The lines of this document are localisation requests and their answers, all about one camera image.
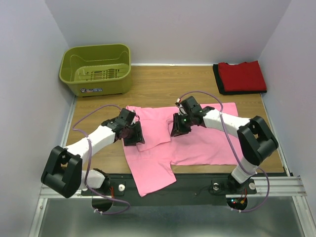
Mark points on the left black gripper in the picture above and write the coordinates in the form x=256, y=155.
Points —
x=135, y=133

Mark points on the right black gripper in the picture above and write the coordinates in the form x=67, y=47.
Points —
x=177, y=125

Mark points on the pink t shirt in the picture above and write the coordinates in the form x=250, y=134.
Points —
x=150, y=163

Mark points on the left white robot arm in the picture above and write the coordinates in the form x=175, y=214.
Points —
x=63, y=171

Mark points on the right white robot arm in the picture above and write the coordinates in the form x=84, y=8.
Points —
x=256, y=140

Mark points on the folded black t shirt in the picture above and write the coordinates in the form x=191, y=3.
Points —
x=218, y=81

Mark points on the green plastic basket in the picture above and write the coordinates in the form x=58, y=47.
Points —
x=95, y=70

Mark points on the folded red t shirt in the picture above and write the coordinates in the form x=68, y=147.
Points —
x=243, y=76

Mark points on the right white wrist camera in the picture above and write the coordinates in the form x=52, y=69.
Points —
x=181, y=109

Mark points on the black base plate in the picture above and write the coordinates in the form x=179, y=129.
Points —
x=189, y=189

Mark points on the aluminium frame rail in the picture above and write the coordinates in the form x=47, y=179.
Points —
x=278, y=209

